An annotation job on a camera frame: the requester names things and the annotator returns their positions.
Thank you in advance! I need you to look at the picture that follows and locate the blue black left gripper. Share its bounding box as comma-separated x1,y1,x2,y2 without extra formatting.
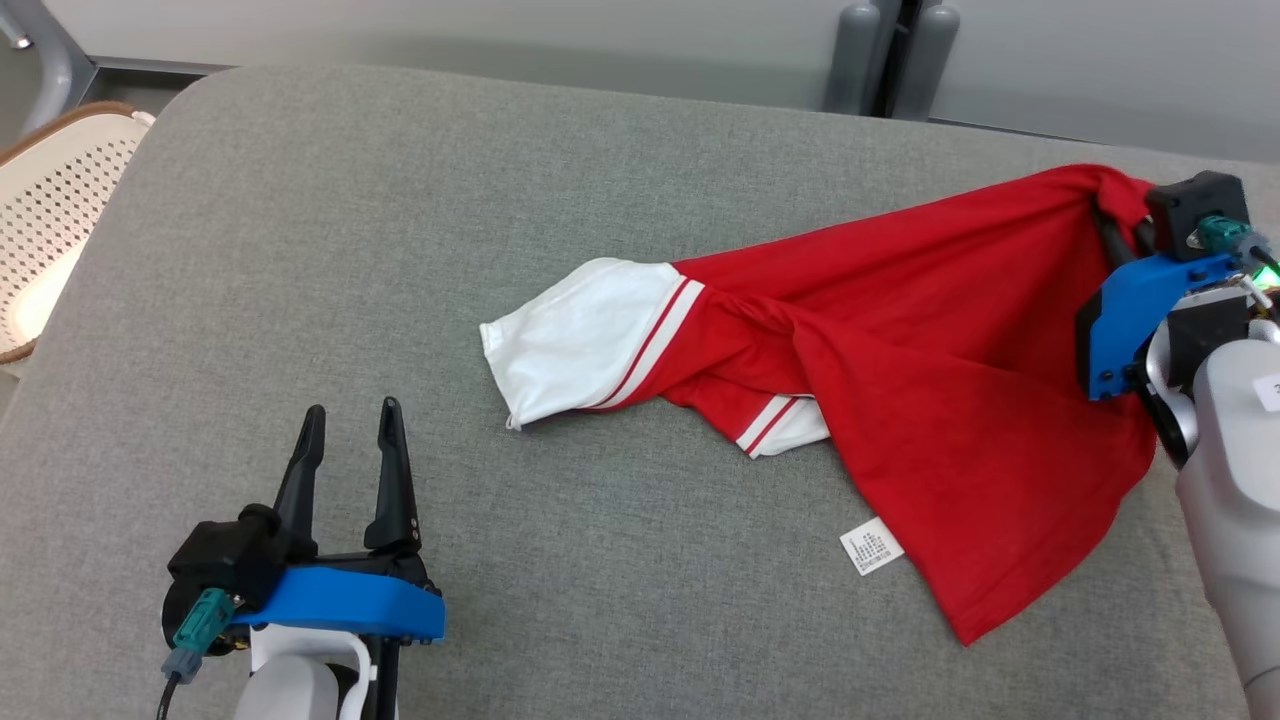
228,397,447,644

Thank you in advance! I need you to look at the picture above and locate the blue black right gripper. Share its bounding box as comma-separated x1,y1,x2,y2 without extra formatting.
1075,206,1247,402

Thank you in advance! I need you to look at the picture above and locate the red white number 23 jersey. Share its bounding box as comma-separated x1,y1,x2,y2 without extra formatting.
478,163,1161,647

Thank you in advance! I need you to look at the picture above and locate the white perforated laundry basket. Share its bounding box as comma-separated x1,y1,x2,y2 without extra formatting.
0,100,157,367

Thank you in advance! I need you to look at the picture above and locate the right black cable teal plug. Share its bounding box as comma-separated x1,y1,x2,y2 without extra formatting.
1195,214,1280,286

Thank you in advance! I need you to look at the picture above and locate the black cable teal plug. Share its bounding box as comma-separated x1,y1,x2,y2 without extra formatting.
1195,214,1280,286
155,588,237,720

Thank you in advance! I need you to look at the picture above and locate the left black cable teal plug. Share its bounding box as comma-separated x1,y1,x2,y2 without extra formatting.
155,588,237,720

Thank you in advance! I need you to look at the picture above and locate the grey partition post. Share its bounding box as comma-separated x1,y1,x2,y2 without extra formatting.
823,0,962,122

